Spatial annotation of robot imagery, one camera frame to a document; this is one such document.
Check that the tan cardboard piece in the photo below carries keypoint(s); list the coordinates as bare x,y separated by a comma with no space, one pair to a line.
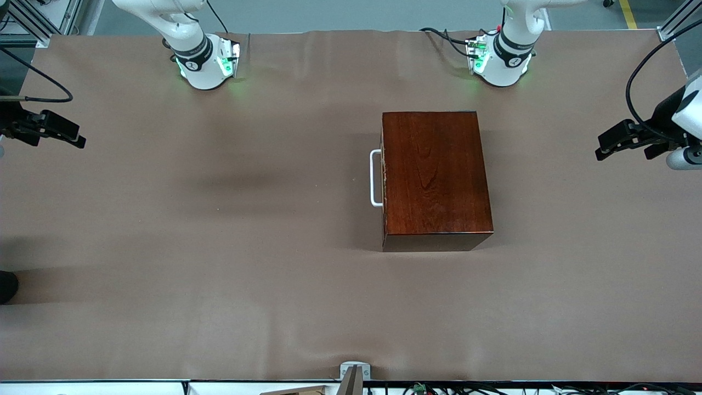
301,391

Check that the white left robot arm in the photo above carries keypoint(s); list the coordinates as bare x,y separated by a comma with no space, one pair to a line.
507,68

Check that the grey camera support post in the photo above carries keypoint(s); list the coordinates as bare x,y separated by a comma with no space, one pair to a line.
354,384

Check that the green terminal connector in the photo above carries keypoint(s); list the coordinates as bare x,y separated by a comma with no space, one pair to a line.
419,388

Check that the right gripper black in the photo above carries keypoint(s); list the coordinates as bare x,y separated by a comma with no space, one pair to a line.
12,122

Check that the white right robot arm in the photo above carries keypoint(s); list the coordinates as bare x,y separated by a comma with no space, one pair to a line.
200,74

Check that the black rounded object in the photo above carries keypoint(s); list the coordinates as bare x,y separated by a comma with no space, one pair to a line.
6,286

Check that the dark wooden cabinet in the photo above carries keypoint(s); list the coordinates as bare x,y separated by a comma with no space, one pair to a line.
433,175

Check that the aluminium frame profile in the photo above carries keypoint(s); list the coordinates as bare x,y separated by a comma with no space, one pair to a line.
666,34
43,39

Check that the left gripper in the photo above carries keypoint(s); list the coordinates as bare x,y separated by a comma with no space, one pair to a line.
663,122

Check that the grey metal clamp bracket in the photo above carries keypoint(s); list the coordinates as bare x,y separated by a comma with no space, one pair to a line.
355,364

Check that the brown table cover sheet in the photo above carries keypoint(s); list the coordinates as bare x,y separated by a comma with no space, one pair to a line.
219,302

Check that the white table edge rail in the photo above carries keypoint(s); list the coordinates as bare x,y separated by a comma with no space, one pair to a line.
109,389

